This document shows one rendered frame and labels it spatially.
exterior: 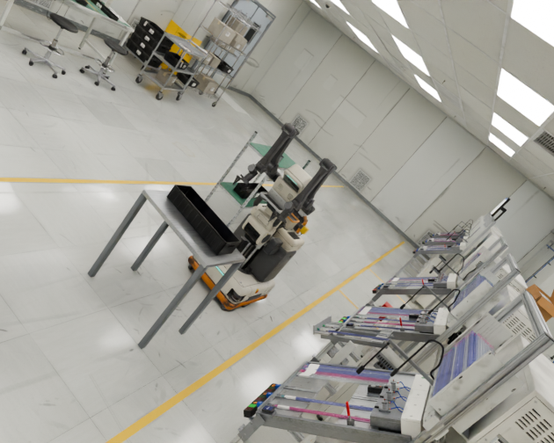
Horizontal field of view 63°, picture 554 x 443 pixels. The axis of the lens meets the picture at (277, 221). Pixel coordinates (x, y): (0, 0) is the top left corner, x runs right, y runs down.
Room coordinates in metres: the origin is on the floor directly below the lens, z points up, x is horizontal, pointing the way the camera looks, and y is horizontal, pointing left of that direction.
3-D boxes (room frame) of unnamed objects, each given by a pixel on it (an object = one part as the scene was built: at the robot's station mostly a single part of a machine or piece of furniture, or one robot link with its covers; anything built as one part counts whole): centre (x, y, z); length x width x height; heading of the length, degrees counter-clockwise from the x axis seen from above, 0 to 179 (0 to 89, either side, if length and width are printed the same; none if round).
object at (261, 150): (5.34, 0.49, 0.55); 0.91 x 0.46 x 1.10; 164
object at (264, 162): (3.47, 0.37, 1.40); 0.11 x 0.06 x 0.43; 69
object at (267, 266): (3.91, -0.02, 0.59); 0.55 x 0.34 x 0.83; 69
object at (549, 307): (3.33, -1.79, 1.82); 0.68 x 0.30 x 0.20; 164
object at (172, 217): (2.77, 0.41, 0.40); 0.70 x 0.45 x 0.80; 69
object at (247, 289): (3.82, 0.01, 0.16); 0.67 x 0.64 x 0.25; 159
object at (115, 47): (6.04, 3.25, 0.28); 0.54 x 0.52 x 0.57; 97
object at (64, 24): (5.15, 3.42, 0.31); 0.52 x 0.49 x 0.62; 164
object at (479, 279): (3.30, -1.47, 1.52); 0.51 x 0.13 x 0.27; 164
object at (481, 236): (7.85, -2.89, 0.95); 1.36 x 0.82 x 1.90; 74
